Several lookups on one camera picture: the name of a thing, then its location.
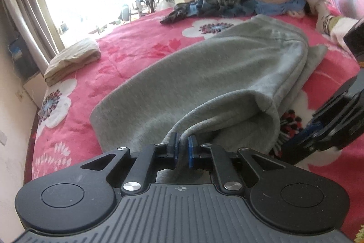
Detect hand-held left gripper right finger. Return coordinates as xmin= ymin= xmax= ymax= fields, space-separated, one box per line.
xmin=188 ymin=135 xmax=286 ymax=196

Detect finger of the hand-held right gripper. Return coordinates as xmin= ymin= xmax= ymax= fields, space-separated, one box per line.
xmin=308 ymin=74 xmax=364 ymax=130
xmin=280 ymin=109 xmax=364 ymax=166

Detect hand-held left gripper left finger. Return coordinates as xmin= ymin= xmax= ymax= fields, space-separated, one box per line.
xmin=80 ymin=132 xmax=180 ymax=196

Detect grey sweatpants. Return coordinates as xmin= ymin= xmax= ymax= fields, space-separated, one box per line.
xmin=89 ymin=14 xmax=329 ymax=184

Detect green striped sock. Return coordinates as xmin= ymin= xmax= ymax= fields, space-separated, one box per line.
xmin=323 ymin=14 xmax=343 ymax=36

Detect yellow-green cloth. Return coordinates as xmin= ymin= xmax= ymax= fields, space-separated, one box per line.
xmin=351 ymin=229 xmax=364 ymax=243

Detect pink floral blanket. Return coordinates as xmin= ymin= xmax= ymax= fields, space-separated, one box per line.
xmin=31 ymin=2 xmax=364 ymax=238

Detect beige folded cloth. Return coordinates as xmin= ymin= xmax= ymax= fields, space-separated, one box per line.
xmin=44 ymin=38 xmax=102 ymax=87

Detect white plastic bag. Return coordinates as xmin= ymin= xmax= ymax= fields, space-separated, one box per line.
xmin=154 ymin=0 xmax=176 ymax=12

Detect office chair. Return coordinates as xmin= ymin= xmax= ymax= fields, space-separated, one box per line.
xmin=119 ymin=4 xmax=134 ymax=23

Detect white nightstand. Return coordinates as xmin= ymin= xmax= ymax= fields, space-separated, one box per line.
xmin=23 ymin=72 xmax=49 ymax=110

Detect beige curtain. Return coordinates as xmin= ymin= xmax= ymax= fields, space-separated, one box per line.
xmin=0 ymin=0 xmax=66 ymax=70

